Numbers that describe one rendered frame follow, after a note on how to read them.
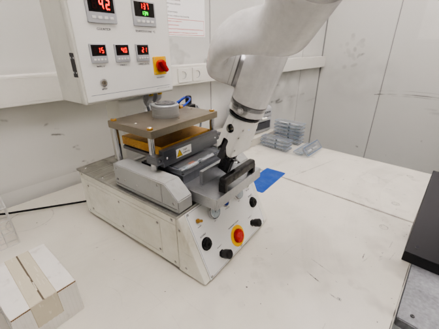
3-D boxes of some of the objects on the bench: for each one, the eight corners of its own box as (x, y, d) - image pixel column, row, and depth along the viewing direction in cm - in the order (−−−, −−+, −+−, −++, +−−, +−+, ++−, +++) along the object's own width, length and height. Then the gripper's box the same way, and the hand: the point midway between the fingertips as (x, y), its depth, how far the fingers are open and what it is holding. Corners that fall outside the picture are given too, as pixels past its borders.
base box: (89, 213, 93) (78, 170, 86) (166, 175, 120) (162, 140, 113) (205, 287, 64) (203, 232, 57) (271, 215, 92) (275, 171, 85)
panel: (210, 281, 65) (183, 215, 63) (264, 221, 88) (246, 170, 85) (215, 281, 64) (189, 214, 61) (269, 221, 86) (251, 170, 83)
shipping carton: (-3, 298, 61) (-18, 270, 58) (57, 267, 70) (47, 241, 66) (17, 356, 50) (1, 325, 46) (85, 309, 59) (76, 281, 55)
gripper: (249, 97, 66) (228, 153, 77) (215, 107, 55) (195, 172, 66) (274, 111, 64) (248, 167, 74) (242, 124, 53) (218, 188, 63)
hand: (226, 164), depth 69 cm, fingers closed, pressing on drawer
